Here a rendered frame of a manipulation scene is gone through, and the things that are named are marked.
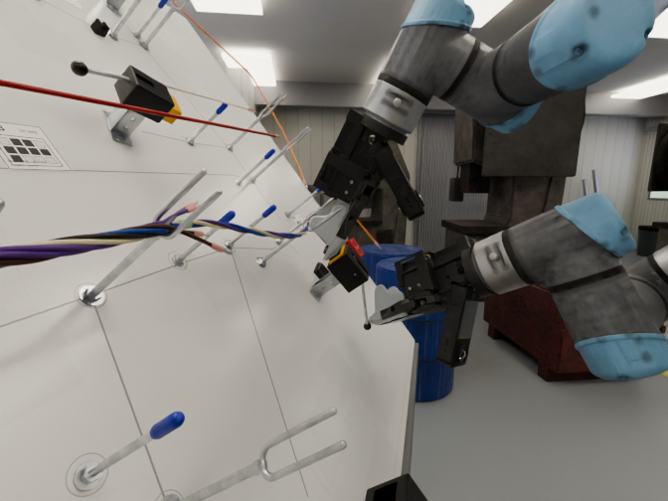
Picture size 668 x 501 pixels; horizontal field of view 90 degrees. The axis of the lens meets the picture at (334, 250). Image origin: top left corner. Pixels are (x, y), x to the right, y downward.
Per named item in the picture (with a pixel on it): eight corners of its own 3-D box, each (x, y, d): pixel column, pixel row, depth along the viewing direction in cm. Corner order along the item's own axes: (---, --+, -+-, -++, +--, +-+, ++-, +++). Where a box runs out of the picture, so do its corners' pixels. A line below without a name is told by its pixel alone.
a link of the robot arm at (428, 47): (494, 13, 37) (428, -29, 36) (438, 109, 41) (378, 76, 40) (470, 28, 44) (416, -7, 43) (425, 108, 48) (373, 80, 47)
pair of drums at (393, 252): (430, 330, 301) (435, 243, 287) (463, 407, 196) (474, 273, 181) (357, 327, 308) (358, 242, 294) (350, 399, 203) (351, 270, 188)
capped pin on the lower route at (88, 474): (68, 489, 18) (163, 428, 15) (79, 458, 19) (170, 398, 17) (96, 492, 19) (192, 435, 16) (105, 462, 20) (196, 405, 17)
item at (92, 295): (109, 302, 26) (231, 192, 22) (87, 310, 25) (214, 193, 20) (94, 281, 26) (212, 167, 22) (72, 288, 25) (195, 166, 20)
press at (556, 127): (449, 316, 334) (468, 22, 287) (411, 282, 456) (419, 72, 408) (579, 312, 346) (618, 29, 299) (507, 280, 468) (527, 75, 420)
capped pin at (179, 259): (169, 254, 34) (225, 204, 31) (181, 254, 36) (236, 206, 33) (175, 267, 34) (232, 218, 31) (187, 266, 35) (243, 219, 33)
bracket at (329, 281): (318, 302, 55) (342, 286, 53) (308, 291, 54) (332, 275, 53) (322, 289, 59) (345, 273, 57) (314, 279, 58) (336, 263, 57)
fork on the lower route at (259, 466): (182, 527, 22) (357, 446, 17) (155, 534, 20) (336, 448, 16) (181, 490, 23) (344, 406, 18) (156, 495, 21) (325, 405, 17)
